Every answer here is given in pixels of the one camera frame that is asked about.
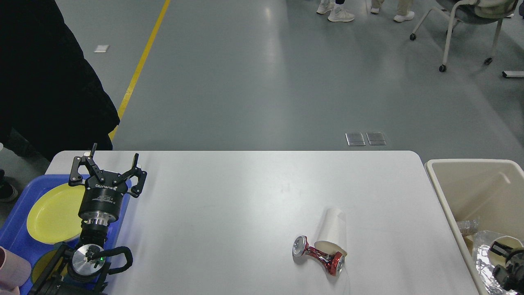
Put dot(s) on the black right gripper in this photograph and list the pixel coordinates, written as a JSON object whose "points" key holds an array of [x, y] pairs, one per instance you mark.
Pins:
{"points": [[512, 274]]}

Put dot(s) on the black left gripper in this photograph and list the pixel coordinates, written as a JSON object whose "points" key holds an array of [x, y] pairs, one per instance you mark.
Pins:
{"points": [[102, 200]]}

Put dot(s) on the white paper cup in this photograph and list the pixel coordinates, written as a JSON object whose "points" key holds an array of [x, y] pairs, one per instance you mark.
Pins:
{"points": [[332, 236], [508, 241]]}

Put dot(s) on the aluminium foil tray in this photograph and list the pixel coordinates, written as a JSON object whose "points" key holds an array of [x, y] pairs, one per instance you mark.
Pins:
{"points": [[481, 243]]}

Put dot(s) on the yellow plastic plate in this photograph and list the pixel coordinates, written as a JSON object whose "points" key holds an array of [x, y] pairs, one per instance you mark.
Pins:
{"points": [[54, 217]]}

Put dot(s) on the pink mug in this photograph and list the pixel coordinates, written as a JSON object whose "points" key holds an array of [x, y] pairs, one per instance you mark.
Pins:
{"points": [[14, 272]]}

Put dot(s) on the red snack wrapper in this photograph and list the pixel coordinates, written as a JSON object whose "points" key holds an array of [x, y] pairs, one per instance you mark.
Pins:
{"points": [[332, 263]]}

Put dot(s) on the foil sheet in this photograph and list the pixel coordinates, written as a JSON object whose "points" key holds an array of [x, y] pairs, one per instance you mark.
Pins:
{"points": [[468, 227]]}

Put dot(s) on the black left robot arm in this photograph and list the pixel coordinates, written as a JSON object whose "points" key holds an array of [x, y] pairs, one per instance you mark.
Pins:
{"points": [[82, 269]]}

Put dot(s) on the beige plastic bin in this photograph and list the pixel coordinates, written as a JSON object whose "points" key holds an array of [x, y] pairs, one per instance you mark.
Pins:
{"points": [[487, 190]]}

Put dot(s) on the person in black coat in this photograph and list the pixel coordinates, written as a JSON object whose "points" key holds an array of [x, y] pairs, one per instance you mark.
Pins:
{"points": [[50, 94]]}

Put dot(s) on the blue plastic tray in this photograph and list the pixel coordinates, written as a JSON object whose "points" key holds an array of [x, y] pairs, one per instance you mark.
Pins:
{"points": [[15, 237]]}

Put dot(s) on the white floor label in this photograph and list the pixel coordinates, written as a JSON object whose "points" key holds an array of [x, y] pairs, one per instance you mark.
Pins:
{"points": [[101, 48]]}

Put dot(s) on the right floor metal plate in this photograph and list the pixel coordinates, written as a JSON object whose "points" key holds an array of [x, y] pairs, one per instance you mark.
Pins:
{"points": [[376, 138]]}

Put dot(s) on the floor metal plate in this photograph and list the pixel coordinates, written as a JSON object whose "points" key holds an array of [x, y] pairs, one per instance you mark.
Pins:
{"points": [[376, 138], [355, 139]]}

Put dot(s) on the metal bar on floor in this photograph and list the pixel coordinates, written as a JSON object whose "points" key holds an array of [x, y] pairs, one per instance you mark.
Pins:
{"points": [[509, 74]]}

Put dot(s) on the left floor metal plate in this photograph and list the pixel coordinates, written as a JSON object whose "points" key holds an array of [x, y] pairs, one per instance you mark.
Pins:
{"points": [[355, 139]]}

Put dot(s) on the white rolling chair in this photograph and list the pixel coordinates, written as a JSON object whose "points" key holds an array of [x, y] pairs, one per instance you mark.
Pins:
{"points": [[473, 12]]}

